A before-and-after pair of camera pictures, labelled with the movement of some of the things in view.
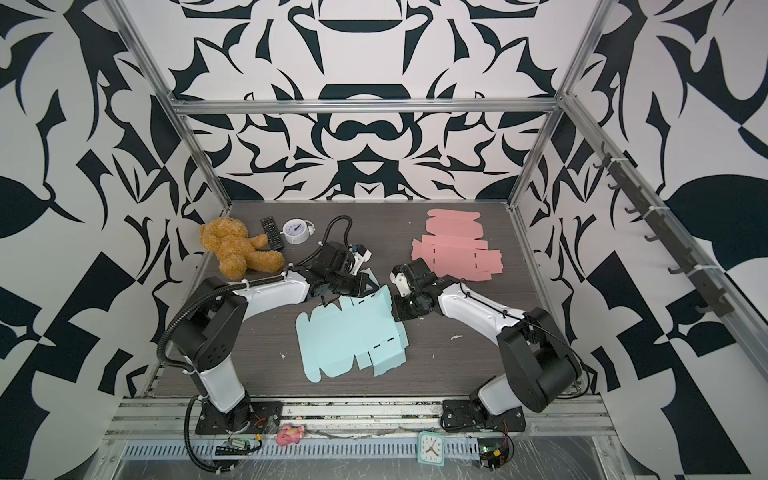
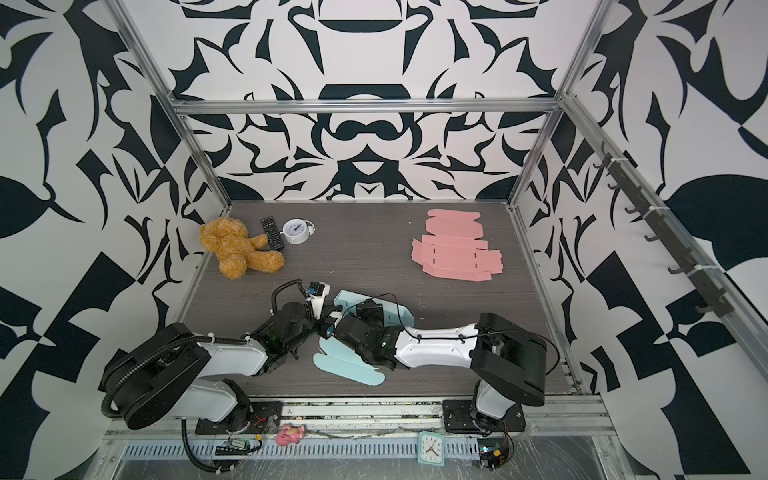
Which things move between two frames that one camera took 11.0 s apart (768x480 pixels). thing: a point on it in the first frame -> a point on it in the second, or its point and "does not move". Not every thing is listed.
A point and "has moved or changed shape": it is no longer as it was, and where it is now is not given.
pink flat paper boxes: (450, 250) does not move
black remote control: (274, 237) does not move
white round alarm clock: (297, 231) does not move
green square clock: (431, 448) does not move
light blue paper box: (362, 326) has moved or changed shape
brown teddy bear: (228, 238) does not move
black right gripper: (398, 311) -> (369, 311)
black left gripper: (363, 281) -> (323, 324)
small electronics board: (493, 451) does not move
